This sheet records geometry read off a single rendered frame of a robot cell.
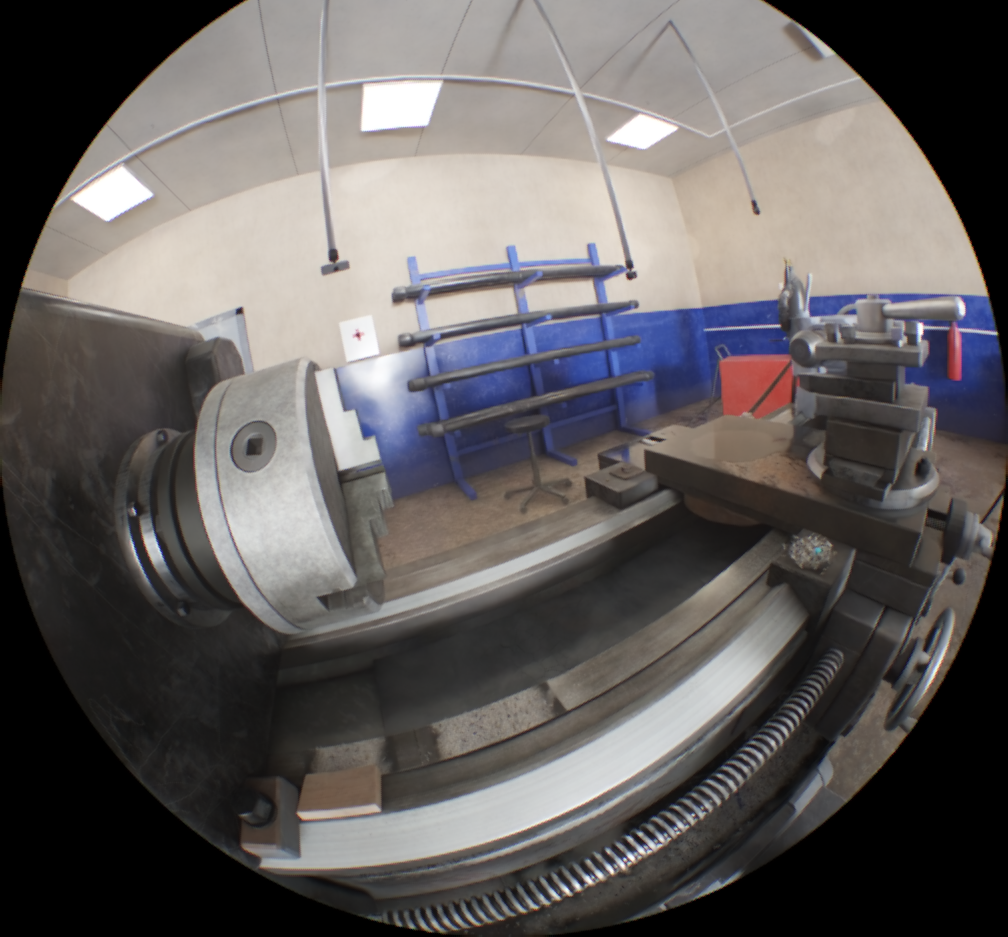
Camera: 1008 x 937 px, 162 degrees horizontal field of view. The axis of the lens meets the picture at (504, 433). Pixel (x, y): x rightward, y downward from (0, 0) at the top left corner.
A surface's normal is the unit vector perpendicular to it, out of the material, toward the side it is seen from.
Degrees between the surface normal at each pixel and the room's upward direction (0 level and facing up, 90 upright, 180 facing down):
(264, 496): 73
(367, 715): 0
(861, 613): 0
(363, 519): 26
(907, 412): 90
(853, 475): 90
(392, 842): 36
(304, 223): 90
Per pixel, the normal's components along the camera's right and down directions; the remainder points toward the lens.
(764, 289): -0.91, 0.26
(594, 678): -0.19, -0.95
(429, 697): -0.41, -0.87
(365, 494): -0.01, -0.79
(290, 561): 0.36, 0.19
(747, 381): -0.74, 0.29
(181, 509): 0.26, -0.23
